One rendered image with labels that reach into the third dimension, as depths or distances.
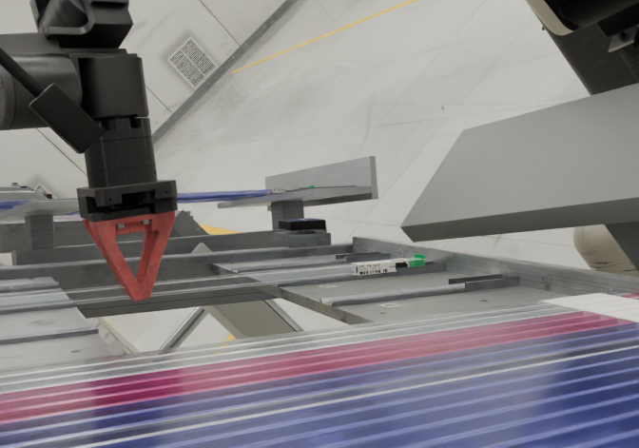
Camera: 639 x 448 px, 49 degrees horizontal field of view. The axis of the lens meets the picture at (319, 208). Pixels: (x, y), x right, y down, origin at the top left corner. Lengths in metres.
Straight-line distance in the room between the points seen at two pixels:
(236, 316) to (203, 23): 7.80
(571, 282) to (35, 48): 0.47
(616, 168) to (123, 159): 0.61
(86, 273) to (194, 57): 7.91
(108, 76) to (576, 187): 0.61
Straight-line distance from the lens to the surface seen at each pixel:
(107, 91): 0.60
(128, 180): 0.60
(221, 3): 8.91
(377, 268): 0.71
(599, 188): 0.94
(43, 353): 0.47
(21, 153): 8.24
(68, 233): 1.59
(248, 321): 1.10
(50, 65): 0.58
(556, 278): 0.64
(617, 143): 1.00
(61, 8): 0.64
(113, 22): 0.62
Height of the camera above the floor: 1.11
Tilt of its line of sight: 20 degrees down
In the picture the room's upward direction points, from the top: 43 degrees counter-clockwise
